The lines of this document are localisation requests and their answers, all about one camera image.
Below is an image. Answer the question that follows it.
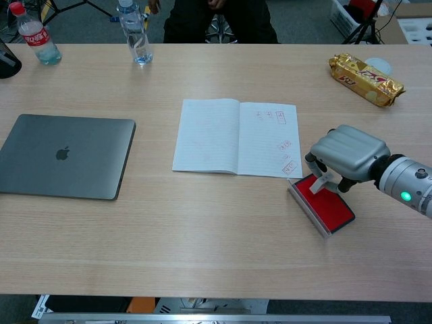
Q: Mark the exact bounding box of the plastic bottle with red label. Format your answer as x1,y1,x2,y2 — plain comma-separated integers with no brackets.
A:
8,1,63,65

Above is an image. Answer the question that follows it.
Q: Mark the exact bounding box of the small red white stamp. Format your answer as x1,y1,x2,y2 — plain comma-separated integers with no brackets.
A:
310,173,333,195

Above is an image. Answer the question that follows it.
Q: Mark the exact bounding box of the black tripod stand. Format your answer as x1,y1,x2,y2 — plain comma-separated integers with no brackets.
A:
341,0,385,45
6,0,114,26

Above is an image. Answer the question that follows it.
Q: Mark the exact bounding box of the white plastic crate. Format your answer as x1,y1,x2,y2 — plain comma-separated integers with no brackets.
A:
329,0,382,38

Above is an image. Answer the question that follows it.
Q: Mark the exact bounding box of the white round lid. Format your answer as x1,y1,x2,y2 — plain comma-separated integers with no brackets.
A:
364,57,394,78

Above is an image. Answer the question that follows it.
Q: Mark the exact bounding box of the golden biscuit pack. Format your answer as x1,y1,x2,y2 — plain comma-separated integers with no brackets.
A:
327,53,406,108

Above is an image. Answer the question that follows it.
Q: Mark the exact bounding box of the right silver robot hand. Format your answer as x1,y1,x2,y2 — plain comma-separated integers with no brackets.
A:
304,124,392,194

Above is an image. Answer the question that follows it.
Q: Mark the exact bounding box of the open white lined notebook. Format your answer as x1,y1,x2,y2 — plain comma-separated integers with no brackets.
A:
171,98,304,179

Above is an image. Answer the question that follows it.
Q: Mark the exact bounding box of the black curved object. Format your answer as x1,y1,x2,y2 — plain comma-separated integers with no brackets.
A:
0,36,23,80

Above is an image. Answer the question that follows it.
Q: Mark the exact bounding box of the seated person in black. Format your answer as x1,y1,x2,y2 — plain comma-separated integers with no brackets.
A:
147,0,280,44

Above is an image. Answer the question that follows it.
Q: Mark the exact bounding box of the red ink pad case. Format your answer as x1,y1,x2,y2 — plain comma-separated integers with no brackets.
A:
286,173,356,239

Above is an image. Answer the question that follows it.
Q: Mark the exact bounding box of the white paper with code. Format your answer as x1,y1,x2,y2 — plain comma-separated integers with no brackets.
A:
31,295,51,320

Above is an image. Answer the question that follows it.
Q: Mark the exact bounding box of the brown cardboard box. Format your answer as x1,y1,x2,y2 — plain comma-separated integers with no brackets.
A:
374,0,432,45

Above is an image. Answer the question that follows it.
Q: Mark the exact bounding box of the grey closed laptop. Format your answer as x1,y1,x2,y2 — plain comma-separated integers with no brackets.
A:
0,113,137,201

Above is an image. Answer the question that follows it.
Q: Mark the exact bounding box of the chrome stool base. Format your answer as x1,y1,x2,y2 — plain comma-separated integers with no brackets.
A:
205,13,239,44

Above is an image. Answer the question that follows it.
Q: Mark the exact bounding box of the aluminium profile rail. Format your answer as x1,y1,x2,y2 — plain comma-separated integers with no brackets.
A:
38,313,392,324

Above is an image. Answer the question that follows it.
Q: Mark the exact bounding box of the clear plastic water bottle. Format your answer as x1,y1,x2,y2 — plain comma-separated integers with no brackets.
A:
116,0,155,67

